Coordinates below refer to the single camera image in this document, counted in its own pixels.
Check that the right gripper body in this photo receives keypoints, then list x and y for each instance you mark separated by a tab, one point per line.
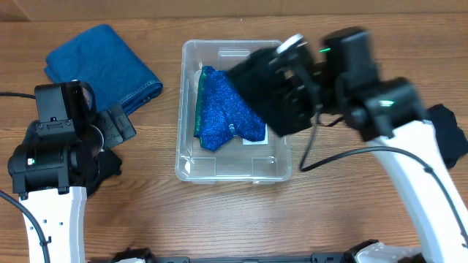
308	98

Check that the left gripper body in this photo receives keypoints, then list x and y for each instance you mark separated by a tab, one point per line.
112	134

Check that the black cloth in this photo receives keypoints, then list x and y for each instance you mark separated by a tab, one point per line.
350	87
108	163

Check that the blue denim towel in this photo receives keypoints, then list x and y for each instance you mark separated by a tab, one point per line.
102	59

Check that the blue sequin garment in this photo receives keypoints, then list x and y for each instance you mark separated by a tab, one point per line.
221	114

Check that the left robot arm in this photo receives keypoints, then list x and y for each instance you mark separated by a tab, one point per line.
64	157

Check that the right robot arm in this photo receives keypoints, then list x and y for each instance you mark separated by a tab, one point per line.
413	163

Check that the clear plastic storage container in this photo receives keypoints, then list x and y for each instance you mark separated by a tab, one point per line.
265	162

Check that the white label sticker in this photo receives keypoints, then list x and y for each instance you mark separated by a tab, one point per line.
260	140

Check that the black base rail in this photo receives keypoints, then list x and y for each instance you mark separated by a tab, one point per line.
313	258

